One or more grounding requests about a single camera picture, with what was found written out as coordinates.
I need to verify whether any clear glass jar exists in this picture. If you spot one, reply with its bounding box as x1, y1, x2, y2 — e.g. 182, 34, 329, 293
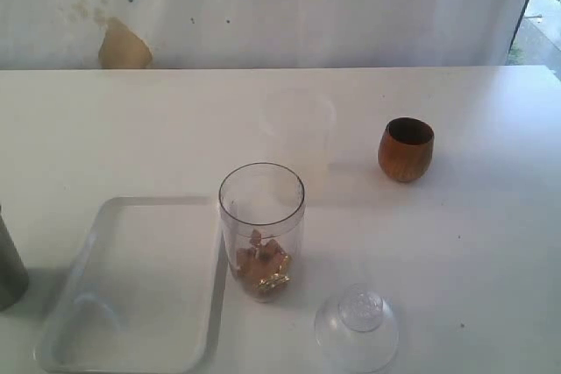
218, 162, 306, 302

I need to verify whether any grey metal cup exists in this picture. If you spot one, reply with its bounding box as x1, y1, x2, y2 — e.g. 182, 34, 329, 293
0, 217, 29, 311

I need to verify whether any translucent plastic measuring cup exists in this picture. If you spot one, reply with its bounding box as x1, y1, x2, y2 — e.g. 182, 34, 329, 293
259, 88, 337, 205

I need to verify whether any clear plastic tray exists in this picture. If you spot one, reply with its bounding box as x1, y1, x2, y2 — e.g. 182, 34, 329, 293
34, 195, 221, 373

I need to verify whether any clear plastic dome lid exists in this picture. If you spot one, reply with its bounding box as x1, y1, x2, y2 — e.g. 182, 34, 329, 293
314, 283, 399, 373

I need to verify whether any brown wooden cup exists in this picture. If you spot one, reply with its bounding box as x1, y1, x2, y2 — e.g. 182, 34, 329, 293
378, 116, 435, 183

